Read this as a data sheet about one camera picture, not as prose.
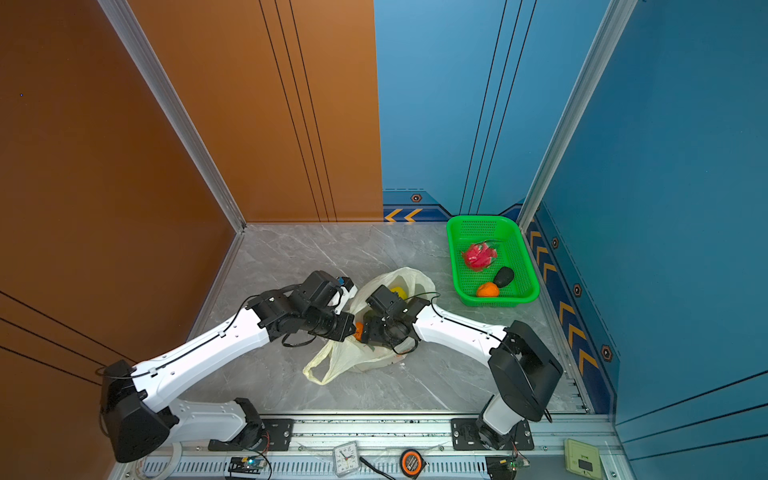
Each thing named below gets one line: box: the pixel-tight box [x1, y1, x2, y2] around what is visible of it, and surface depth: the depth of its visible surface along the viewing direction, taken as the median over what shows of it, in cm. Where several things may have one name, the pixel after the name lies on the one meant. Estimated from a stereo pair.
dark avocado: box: [494, 266, 514, 288], surface depth 101 cm
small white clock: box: [333, 441, 359, 478], surface depth 71 cm
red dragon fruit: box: [462, 240, 498, 272], surface depth 101 cm
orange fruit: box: [477, 282, 499, 297], surface depth 96 cm
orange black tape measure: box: [399, 449, 427, 480], surface depth 68 cm
